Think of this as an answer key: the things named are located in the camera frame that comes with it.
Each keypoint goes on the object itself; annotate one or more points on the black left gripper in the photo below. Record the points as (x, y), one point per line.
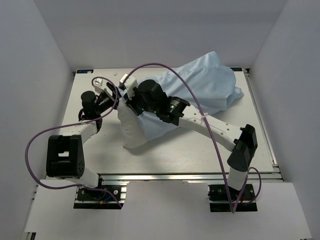
(113, 98)

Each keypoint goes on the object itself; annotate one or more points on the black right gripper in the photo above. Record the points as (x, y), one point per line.
(131, 102)

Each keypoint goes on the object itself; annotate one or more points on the white pillow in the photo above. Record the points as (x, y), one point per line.
(133, 134)

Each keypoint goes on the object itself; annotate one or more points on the light blue pillowcase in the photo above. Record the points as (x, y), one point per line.
(213, 84)

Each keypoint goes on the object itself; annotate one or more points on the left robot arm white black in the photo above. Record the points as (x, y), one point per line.
(65, 155)

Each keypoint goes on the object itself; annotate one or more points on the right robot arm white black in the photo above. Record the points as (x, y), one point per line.
(149, 97)

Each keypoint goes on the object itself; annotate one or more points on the blue sticker right corner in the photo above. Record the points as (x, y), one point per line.
(237, 69)

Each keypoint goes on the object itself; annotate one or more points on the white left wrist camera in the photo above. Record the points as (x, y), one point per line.
(98, 85)

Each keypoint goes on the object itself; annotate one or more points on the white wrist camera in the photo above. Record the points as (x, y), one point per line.
(98, 85)
(128, 83)

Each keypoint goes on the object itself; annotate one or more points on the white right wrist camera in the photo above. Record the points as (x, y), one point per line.
(128, 83)

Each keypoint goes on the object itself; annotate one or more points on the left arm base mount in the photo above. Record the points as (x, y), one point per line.
(113, 199)

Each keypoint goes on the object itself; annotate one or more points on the aluminium table front rail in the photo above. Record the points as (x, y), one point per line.
(192, 177)

